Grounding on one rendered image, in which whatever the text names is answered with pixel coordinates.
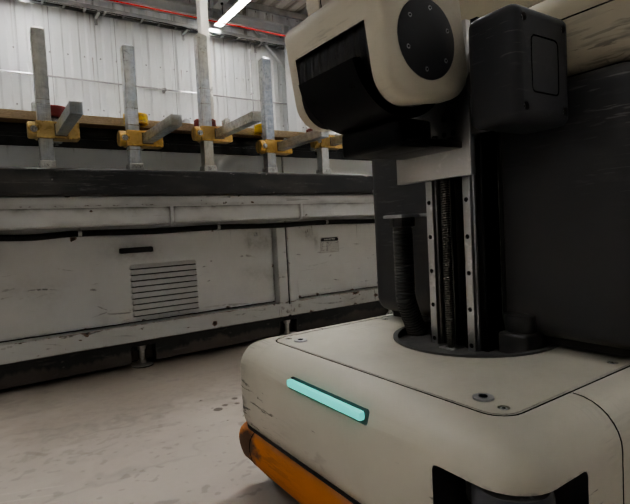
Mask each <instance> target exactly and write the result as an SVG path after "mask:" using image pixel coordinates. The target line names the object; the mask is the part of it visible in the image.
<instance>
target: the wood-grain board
mask: <svg viewBox="0 0 630 504"><path fill-rule="evenodd" d="M35 120H37V117H36V111H25V110H12V109H0V122H11V123H26V122H27V121H35ZM159 122H160V121H152V120H148V125H147V126H144V127H140V129H139V130H141V131H147V130H149V129H150V128H152V127H153V126H155V125H156V124H157V123H159ZM77 123H79V127H87V128H102V129H118V130H125V125H124V120H123V118H114V117H101V116H89V115H82V116H81V118H80V119H79V120H78V122H77ZM193 127H194V124H191V123H182V126H181V127H179V128H178V129H176V130H174V131H173V132H171V133H179V134H191V131H192V128H193ZM304 133H305V132H293V131H280V130H274V135H275V140H283V139H284V138H287V139H289V138H292V137H295V136H298V135H301V134H304ZM232 137H240V138H255V139H262V137H261V136H259V135H255V134H254V128H246V129H244V130H241V131H239V132H237V133H235V134H232Z"/></svg>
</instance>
